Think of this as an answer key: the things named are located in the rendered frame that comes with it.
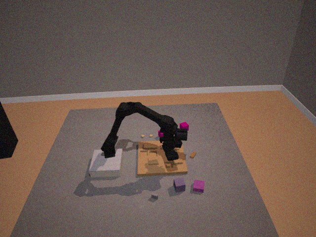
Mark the tan wooden puzzle board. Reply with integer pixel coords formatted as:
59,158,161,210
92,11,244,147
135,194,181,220
137,141,188,177

